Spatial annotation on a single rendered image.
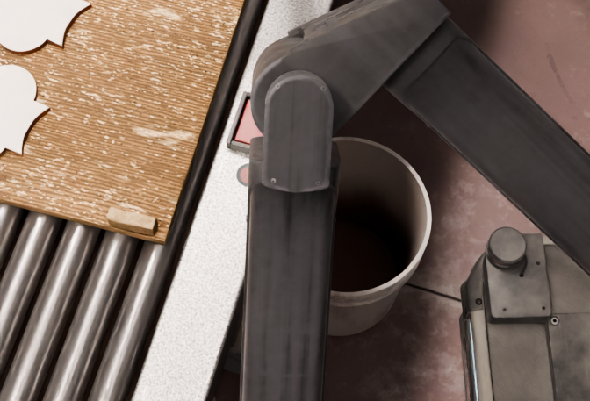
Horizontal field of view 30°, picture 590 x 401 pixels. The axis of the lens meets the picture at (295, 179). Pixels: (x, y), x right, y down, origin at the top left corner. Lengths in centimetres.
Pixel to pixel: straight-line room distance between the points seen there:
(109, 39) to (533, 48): 132
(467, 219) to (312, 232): 168
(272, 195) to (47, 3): 85
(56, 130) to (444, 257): 113
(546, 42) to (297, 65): 195
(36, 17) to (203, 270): 40
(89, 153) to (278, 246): 72
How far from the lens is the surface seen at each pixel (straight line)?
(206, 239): 135
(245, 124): 139
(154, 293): 133
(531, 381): 203
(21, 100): 142
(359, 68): 65
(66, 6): 147
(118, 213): 132
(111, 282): 134
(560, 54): 256
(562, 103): 250
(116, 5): 148
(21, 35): 147
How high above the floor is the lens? 218
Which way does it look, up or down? 68 degrees down
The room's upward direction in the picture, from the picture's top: straight up
